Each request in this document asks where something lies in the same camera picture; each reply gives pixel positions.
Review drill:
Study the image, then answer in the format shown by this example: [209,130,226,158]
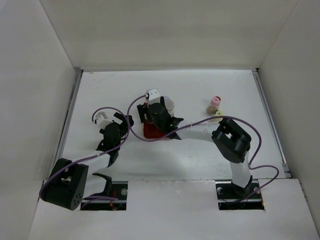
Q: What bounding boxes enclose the tall jar silver lid blue label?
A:
[164,96,175,117]

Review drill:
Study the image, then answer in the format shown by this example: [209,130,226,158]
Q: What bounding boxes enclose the pink cap shaker bottle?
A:
[206,96,221,116]

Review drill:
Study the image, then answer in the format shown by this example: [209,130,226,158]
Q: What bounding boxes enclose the yellow cap shaker bottle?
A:
[209,109,223,122]

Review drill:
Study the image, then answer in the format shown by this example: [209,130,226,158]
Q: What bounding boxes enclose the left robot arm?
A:
[39,112,134,211]

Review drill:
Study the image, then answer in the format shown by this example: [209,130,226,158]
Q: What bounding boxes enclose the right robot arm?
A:
[137,97,253,199]

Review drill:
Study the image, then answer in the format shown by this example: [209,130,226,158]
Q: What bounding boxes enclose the red rectangular tray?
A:
[143,120,165,140]

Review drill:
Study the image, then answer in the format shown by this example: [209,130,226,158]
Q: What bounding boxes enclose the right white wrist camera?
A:
[145,88,161,105]

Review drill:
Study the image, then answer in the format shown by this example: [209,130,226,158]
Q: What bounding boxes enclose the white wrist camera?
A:
[145,88,161,105]
[94,111,112,129]

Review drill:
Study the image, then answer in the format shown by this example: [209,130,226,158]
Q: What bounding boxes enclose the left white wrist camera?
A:
[94,111,112,129]

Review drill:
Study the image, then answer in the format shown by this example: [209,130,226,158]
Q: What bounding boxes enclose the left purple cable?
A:
[38,106,135,198]

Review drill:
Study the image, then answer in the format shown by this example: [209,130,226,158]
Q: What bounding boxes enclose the purple cable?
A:
[126,93,280,204]
[38,106,135,198]

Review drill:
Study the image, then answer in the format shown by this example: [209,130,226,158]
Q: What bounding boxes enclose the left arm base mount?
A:
[80,173,129,211]

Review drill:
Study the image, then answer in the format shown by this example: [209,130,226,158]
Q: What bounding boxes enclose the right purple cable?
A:
[126,93,280,204]

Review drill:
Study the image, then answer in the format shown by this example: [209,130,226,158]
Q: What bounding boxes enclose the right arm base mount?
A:
[215,180,265,211]

